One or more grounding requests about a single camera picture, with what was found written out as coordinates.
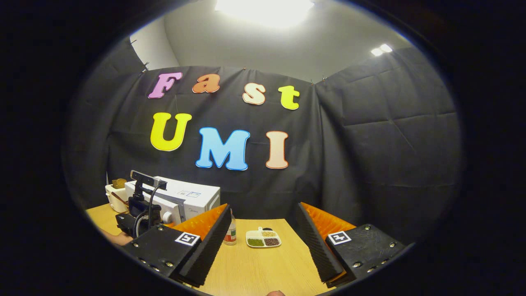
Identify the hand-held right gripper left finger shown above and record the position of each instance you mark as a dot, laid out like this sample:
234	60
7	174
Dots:
207	246

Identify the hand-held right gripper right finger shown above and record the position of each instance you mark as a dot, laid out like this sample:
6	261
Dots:
318	246

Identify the white microwave oven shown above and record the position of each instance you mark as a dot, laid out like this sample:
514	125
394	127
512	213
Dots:
193	199

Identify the brown wooden spoon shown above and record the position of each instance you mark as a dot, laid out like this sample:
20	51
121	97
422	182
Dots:
119	199

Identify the white toaster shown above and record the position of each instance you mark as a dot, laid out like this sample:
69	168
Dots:
115	201

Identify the clear bottle with red label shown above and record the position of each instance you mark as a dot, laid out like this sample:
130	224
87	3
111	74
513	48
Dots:
231	234

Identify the brown bread slice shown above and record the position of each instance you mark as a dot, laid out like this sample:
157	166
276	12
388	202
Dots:
119	183

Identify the white divided dish of beans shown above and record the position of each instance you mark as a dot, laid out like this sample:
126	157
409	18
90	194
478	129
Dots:
263	238

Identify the small ceiling light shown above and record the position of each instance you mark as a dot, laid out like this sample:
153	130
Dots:
381	49

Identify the large ceiling light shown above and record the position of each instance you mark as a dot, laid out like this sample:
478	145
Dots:
265	10

